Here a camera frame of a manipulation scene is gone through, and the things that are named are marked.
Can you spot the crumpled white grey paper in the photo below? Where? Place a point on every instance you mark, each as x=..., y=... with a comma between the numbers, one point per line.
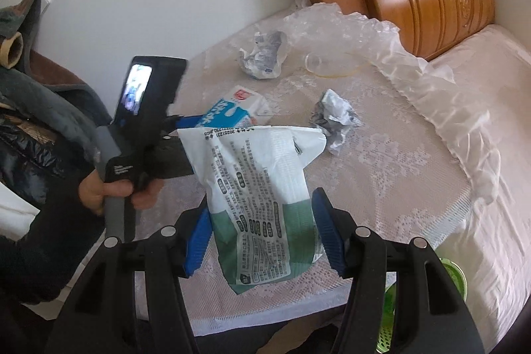
x=334, y=113

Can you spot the cardboard tube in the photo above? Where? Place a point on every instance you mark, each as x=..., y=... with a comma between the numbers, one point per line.
x=10, y=49

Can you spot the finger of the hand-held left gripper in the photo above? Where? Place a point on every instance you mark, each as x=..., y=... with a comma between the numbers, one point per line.
x=188, y=116
x=176, y=161

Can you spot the blue white milk carton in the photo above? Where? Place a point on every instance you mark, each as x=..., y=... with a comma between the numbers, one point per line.
x=232, y=109

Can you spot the person's left hand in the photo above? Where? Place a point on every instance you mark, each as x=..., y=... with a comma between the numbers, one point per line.
x=91, y=192

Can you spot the white green wipes packet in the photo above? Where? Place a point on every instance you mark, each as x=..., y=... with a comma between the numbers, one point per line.
x=257, y=192

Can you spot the person's left forearm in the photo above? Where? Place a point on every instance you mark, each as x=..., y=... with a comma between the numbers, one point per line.
x=41, y=254

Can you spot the clear plastic film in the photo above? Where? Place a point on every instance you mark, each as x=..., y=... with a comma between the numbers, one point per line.
x=323, y=24

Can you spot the green mesh bin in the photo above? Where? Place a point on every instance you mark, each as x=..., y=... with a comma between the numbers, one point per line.
x=454, y=275

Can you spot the crumpled white packet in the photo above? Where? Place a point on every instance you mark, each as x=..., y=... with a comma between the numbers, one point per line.
x=263, y=55

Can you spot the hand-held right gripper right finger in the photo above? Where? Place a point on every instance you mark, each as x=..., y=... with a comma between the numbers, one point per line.
x=330, y=233

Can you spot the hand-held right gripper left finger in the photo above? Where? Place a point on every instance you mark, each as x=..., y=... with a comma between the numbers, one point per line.
x=198, y=242

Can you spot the clear plastic cup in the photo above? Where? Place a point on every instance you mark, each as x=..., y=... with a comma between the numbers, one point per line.
x=321, y=63

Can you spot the pink bed sheet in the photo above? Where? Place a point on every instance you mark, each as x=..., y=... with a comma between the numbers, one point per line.
x=506, y=109

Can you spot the black shiny jacket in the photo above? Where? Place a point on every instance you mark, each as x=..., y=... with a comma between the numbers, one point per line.
x=29, y=159

